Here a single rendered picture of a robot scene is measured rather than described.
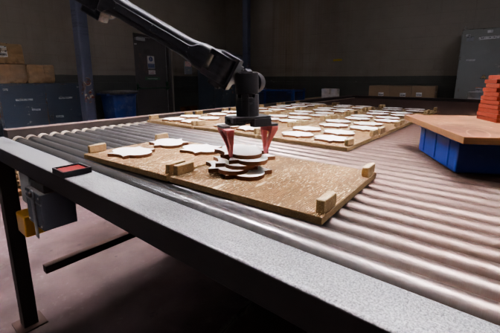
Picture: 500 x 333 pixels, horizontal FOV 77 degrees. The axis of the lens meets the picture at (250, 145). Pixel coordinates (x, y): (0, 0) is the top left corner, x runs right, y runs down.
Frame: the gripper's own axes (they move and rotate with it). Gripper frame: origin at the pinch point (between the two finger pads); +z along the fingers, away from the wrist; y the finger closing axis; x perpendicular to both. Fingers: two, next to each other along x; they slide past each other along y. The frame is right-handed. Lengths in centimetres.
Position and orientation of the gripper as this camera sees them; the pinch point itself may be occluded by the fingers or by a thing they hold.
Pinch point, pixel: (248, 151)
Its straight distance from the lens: 80.7
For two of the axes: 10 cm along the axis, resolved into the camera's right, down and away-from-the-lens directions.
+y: -9.1, 1.0, -4.0
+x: 4.1, 1.7, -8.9
